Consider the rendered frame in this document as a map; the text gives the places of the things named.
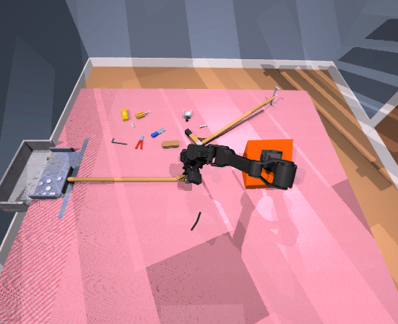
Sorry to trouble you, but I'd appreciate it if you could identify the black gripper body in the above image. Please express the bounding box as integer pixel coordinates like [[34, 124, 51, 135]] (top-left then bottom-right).
[[187, 160, 208, 185]]

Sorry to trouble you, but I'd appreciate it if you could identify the yellow rectangular block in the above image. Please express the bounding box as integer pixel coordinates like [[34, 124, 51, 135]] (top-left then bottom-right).
[[121, 108, 129, 121]]

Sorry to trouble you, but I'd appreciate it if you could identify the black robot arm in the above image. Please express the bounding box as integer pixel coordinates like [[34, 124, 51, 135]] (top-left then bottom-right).
[[180, 144, 297, 190]]

